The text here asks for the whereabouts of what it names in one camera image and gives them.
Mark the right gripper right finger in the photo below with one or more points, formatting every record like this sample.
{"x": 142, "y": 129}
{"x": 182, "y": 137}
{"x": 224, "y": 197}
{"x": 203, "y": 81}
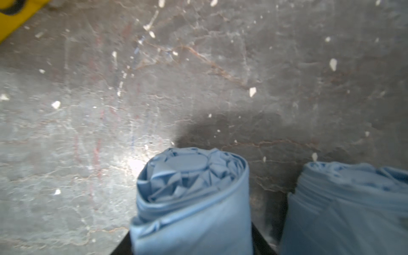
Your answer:
{"x": 260, "y": 245}

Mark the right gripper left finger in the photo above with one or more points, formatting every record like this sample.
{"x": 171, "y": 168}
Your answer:
{"x": 125, "y": 247}

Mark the blue umbrella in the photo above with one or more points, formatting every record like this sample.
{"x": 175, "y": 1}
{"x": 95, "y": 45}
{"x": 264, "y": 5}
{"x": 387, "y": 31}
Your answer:
{"x": 193, "y": 201}
{"x": 342, "y": 209}

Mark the teal drawer cabinet yellow base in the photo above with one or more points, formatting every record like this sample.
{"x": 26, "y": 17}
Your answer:
{"x": 14, "y": 13}

